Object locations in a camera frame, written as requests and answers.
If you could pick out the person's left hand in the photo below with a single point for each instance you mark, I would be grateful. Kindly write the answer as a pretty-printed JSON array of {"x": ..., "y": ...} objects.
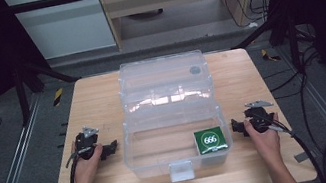
[{"x": 88, "y": 167}]

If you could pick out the clear plastic storage box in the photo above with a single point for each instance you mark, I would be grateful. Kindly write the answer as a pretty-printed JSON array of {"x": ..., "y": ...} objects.
[{"x": 171, "y": 113}]

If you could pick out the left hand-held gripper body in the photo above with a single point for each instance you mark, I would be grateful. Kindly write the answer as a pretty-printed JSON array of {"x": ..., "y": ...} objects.
[{"x": 86, "y": 140}]

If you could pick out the green square box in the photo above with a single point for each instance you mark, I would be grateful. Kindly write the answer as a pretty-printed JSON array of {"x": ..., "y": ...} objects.
[{"x": 210, "y": 140}]

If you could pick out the yellow black striped tape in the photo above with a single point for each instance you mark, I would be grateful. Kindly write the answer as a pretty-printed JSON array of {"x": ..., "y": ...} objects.
[
  {"x": 57, "y": 97},
  {"x": 269, "y": 56}
]

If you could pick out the grey round sticker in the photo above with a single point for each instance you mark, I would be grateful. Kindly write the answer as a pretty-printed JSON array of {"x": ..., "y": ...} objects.
[{"x": 195, "y": 70}]

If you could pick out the black metal stand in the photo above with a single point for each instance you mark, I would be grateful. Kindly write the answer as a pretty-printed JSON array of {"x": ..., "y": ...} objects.
[
  {"x": 21, "y": 96},
  {"x": 292, "y": 38}
]

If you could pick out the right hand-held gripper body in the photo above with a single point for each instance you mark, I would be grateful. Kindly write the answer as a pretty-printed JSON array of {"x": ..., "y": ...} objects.
[{"x": 258, "y": 115}]

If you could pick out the grey tape strip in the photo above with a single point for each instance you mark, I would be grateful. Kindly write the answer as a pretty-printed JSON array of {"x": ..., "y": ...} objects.
[{"x": 302, "y": 156}]

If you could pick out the white cabinet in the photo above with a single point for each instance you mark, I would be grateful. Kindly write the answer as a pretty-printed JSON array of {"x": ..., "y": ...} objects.
[{"x": 64, "y": 24}]

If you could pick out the person's right hand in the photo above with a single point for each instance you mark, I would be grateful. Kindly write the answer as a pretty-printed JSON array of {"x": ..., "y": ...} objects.
[{"x": 266, "y": 141}]

